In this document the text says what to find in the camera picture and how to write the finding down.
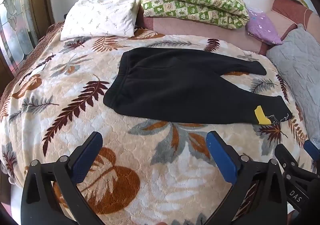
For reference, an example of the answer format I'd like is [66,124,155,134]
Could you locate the pink bed sheet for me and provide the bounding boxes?
[142,0,315,56]

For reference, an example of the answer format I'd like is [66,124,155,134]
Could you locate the brown quilted bedspread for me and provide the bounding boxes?
[0,22,65,116]

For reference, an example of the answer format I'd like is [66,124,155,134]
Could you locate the leaf print blanket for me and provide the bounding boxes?
[0,29,317,225]

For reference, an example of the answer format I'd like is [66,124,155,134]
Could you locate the white patterned pillow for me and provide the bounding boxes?
[60,0,142,41]

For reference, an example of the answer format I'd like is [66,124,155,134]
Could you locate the black pants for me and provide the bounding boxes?
[103,47,293,126]

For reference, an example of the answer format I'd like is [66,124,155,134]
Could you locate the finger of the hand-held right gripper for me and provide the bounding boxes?
[274,143,304,178]
[304,140,320,178]

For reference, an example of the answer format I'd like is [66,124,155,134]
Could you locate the purple pillow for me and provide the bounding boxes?
[245,7,283,46]

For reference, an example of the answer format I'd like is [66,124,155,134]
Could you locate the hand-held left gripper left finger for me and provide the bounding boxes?
[20,131,107,225]

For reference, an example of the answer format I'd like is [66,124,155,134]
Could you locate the stained glass window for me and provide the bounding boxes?
[0,0,40,71]

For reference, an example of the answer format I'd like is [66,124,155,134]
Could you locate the wooden door frame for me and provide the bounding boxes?
[26,0,55,41]

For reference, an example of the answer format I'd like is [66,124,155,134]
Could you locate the grey quilted blanket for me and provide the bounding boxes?
[265,23,320,146]

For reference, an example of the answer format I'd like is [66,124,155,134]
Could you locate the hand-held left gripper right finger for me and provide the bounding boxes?
[202,130,288,225]

